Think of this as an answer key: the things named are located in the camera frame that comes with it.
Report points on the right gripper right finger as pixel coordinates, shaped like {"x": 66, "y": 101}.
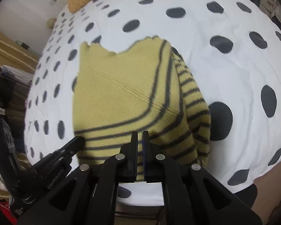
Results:
{"x": 150, "y": 162}

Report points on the yellow striped knit sweater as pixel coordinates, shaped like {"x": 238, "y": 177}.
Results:
{"x": 146, "y": 88}

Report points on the white polka dot duvet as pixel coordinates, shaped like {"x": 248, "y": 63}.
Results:
{"x": 231, "y": 47}

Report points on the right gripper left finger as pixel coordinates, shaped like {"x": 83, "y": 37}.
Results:
{"x": 130, "y": 150}

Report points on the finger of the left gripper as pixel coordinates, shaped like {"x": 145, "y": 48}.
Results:
{"x": 72, "y": 147}

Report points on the beige round plush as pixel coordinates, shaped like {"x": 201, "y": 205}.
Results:
{"x": 50, "y": 23}

